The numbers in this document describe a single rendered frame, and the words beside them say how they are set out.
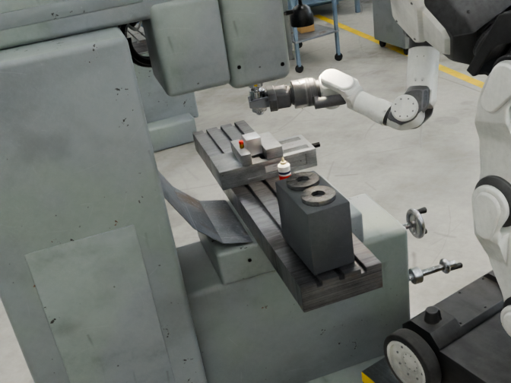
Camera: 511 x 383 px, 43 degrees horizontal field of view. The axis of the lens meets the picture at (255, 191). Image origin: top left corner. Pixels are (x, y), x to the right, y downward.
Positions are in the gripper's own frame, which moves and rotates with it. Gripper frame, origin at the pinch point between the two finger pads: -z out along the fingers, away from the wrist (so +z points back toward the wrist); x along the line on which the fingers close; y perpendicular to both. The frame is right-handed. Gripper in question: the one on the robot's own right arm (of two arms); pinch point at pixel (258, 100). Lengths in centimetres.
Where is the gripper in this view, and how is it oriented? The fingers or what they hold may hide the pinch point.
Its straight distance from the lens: 202.5
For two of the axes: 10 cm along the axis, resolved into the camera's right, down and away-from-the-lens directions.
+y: 1.5, 8.8, 4.5
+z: 9.9, -1.7, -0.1
